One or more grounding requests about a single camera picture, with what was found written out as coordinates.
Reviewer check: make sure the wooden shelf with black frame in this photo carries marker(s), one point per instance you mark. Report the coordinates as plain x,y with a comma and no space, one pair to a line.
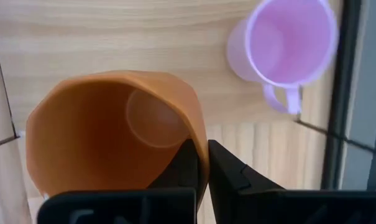
113,37

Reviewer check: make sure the black frame rail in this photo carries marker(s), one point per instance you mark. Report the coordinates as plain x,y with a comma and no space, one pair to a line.
340,93

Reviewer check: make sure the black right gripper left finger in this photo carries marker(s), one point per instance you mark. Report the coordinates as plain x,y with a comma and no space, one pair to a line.
119,205

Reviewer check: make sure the medium orange plastic cup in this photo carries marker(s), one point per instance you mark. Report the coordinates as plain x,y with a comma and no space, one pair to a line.
82,130

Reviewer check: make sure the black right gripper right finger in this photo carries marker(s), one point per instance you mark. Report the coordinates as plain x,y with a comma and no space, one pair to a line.
253,202

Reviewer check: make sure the small purple plastic cup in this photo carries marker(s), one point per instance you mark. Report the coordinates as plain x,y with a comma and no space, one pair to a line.
287,40

